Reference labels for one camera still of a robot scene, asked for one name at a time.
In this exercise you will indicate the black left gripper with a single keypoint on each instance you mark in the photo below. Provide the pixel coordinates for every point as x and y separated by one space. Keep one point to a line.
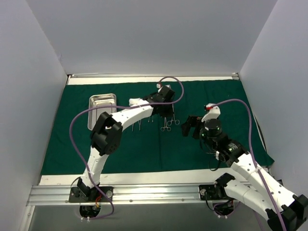
165 110

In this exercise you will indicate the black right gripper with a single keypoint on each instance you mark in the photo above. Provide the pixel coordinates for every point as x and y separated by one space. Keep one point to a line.
195 125

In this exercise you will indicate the steel hemostat clamp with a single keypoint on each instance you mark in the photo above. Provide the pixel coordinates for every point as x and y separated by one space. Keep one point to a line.
173 120
165 126

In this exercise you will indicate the dark green surgical drape cloth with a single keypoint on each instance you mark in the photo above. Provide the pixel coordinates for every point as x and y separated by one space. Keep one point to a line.
150 149

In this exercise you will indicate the stainless steel instrument tray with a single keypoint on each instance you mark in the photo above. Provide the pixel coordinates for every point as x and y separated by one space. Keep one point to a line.
101 103

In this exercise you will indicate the white gauze pad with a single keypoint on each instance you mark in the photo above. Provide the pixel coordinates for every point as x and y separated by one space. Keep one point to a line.
134 101

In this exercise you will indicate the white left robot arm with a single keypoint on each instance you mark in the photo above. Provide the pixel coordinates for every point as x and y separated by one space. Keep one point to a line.
107 132

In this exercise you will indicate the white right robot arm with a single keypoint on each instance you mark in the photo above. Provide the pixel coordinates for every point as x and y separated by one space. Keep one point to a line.
282 209

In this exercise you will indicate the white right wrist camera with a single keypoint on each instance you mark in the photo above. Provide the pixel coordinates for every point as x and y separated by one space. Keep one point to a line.
212 111

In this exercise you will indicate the aluminium back frame rail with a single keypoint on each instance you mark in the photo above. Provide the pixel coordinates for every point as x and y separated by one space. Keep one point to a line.
148 75

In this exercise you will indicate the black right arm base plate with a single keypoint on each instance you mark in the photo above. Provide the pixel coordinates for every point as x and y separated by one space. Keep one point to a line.
209 192

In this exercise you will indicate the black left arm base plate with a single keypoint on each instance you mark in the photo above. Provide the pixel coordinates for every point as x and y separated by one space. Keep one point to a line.
76 196

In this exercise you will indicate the aluminium front frame rail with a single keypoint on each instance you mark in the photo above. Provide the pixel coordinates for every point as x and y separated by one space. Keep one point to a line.
133 194

